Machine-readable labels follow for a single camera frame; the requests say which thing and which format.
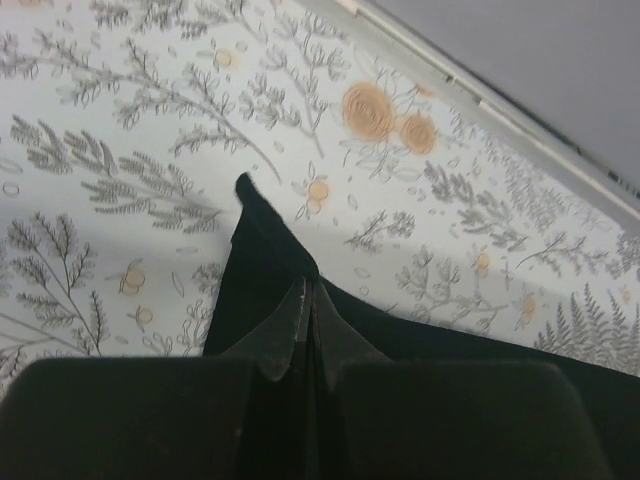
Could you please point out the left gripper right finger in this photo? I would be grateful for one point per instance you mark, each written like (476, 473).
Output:
(453, 419)

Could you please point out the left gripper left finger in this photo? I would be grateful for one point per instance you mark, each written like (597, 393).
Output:
(230, 416)

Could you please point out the black t-shirt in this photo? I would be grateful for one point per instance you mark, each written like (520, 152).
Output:
(266, 259)

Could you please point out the floral table mat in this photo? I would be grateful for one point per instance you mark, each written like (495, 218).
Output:
(125, 125)

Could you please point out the aluminium frame rail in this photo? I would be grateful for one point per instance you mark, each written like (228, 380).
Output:
(413, 54)

